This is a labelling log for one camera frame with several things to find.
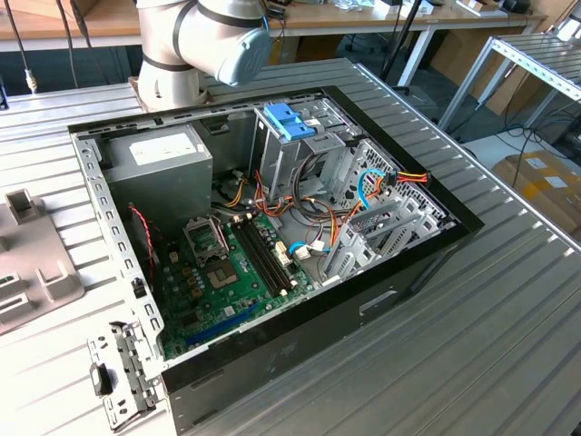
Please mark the grey optical drive cage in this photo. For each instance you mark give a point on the grey optical drive cage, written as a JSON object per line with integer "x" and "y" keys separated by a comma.
{"x": 278, "y": 168}

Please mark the green RAM stick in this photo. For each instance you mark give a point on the green RAM stick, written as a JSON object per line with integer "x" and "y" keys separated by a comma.
{"x": 6, "y": 280}

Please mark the wooden desk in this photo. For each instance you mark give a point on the wooden desk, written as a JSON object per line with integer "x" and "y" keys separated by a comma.
{"x": 318, "y": 20}

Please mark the black RAM slot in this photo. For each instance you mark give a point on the black RAM slot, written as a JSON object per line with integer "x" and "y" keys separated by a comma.
{"x": 258, "y": 259}
{"x": 266, "y": 255}
{"x": 262, "y": 257}
{"x": 270, "y": 254}

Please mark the grey parts rack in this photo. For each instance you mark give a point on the grey parts rack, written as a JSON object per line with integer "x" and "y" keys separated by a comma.
{"x": 32, "y": 254}

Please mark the aluminium slat shelf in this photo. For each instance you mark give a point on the aluminium slat shelf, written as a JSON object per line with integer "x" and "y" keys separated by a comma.
{"x": 535, "y": 54}

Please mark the small black case clip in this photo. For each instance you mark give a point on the small black case clip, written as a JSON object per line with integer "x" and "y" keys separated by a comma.
{"x": 138, "y": 288}

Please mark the grey power supply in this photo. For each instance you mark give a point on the grey power supply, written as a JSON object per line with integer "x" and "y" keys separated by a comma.
{"x": 159, "y": 186}

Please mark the white connector with blue tab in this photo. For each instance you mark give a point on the white connector with blue tab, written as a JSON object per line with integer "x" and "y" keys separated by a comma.
{"x": 302, "y": 255}

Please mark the small white power socket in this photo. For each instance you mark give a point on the small white power socket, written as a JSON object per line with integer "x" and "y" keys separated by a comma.
{"x": 173, "y": 257}

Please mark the grey metal slot bracket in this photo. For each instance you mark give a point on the grey metal slot bracket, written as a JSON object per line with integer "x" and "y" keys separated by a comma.
{"x": 125, "y": 359}

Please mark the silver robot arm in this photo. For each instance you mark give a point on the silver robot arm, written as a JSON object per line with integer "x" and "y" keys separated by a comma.
{"x": 172, "y": 45}

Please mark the locking lever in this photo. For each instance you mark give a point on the locking lever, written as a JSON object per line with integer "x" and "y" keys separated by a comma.
{"x": 222, "y": 238}

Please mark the black case fan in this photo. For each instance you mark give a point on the black case fan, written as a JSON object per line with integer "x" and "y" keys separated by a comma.
{"x": 138, "y": 254}

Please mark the white board power connector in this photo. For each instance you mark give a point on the white board power connector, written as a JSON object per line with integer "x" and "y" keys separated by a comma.
{"x": 282, "y": 255}

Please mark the CPU socket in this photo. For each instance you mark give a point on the CPU socket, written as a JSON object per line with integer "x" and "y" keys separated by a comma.
{"x": 221, "y": 274}

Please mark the blue drive latch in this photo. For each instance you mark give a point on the blue drive latch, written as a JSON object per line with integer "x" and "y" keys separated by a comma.
{"x": 283, "y": 120}

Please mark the green motherboard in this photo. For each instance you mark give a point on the green motherboard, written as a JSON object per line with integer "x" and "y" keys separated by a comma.
{"x": 213, "y": 302}

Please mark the blue expansion slot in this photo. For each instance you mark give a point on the blue expansion slot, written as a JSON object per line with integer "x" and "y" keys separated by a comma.
{"x": 222, "y": 324}

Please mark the black PC case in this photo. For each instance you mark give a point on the black PC case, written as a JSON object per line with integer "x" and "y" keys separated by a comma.
{"x": 295, "y": 359}

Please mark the grey metal disk bay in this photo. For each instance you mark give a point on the grey metal disk bay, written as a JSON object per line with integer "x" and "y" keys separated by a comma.
{"x": 365, "y": 252}

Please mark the black plastic latch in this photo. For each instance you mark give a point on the black plastic latch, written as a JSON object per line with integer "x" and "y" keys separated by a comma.
{"x": 101, "y": 380}

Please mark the cardboard box with white labels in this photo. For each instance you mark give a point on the cardboard box with white labels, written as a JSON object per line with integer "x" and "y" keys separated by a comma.
{"x": 544, "y": 200}

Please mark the large brown cardboard box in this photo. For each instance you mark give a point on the large brown cardboard box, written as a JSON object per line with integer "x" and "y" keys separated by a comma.
{"x": 458, "y": 54}

